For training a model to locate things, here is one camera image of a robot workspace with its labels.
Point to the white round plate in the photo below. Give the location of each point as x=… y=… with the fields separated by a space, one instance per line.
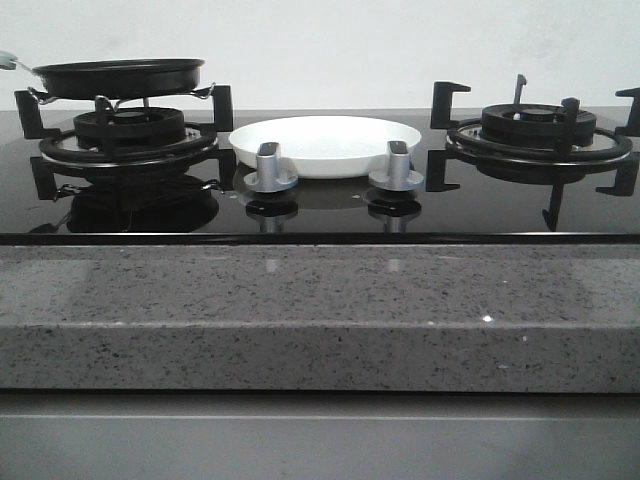
x=325 y=147

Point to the black frying pan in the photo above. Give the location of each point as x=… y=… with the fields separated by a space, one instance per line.
x=119 y=79

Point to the silver left stove knob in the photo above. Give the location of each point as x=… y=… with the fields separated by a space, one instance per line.
x=270 y=176

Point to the silver stove knob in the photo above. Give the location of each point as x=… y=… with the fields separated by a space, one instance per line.
x=397 y=176
x=270 y=176

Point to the silver right stove knob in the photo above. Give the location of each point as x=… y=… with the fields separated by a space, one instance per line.
x=397 y=176

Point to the black glass gas hob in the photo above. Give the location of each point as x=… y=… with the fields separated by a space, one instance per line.
x=463 y=201

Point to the black left pan support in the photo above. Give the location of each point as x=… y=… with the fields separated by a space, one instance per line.
x=114 y=167

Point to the black pan support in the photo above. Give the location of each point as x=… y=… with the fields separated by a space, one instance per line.
x=114 y=167
x=583 y=148

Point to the black left burner head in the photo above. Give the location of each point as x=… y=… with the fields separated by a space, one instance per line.
x=131 y=128

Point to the black burner head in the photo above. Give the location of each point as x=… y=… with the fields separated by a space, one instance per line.
x=525 y=125
x=131 y=128

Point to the black right burner head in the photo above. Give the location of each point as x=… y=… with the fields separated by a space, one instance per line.
x=525 y=125

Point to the black right pan support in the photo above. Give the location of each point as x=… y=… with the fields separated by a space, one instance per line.
x=583 y=148

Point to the grey cabinet front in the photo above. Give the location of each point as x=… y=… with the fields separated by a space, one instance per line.
x=307 y=436

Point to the chrome wire pan rack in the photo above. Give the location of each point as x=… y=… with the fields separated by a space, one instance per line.
x=117 y=102

